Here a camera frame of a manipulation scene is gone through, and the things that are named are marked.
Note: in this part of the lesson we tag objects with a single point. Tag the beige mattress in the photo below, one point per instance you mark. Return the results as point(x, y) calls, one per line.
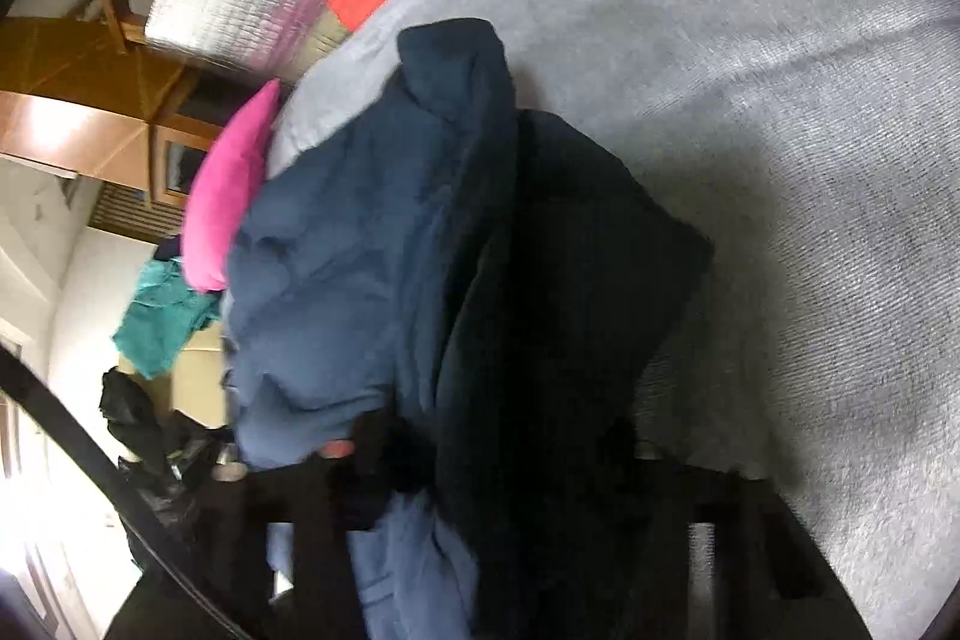
point(191, 385)

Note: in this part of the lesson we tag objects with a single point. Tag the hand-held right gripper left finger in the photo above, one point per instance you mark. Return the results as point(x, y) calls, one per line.
point(322, 535)

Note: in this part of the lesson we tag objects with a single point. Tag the pink cloth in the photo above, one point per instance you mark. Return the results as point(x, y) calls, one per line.
point(225, 197)

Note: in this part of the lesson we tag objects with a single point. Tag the navy blue garment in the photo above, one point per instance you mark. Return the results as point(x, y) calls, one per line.
point(360, 280)

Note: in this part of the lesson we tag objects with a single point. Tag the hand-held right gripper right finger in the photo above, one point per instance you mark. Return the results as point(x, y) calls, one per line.
point(720, 505)

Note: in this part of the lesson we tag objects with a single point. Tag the teal cloth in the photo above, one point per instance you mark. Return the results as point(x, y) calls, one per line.
point(165, 317)

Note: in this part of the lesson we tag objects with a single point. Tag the wooden cabinet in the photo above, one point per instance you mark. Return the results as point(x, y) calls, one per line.
point(82, 123)

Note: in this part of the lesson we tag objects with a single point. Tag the grey blanket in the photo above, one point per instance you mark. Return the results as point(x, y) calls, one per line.
point(750, 85)

